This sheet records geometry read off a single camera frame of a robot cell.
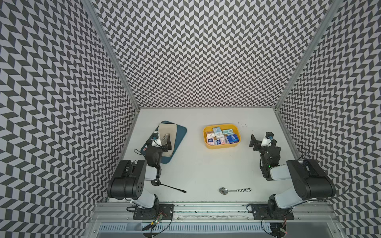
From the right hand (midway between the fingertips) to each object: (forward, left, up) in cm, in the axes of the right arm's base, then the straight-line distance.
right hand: (259, 136), depth 90 cm
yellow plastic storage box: (+6, +31, -4) cm, 32 cm away
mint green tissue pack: (+7, +18, -5) cm, 20 cm away
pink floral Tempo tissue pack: (-1, +22, -5) cm, 23 cm away
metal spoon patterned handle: (-29, +24, -7) cm, 39 cm away
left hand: (+1, +61, 0) cm, 61 cm away
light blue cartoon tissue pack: (+5, +25, -3) cm, 26 cm away
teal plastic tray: (-11, +59, -8) cm, 60 cm away
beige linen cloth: (+13, +58, -9) cm, 60 cm away
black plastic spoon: (-25, +61, -7) cm, 67 cm away
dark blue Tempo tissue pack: (+1, +16, -4) cm, 16 cm away
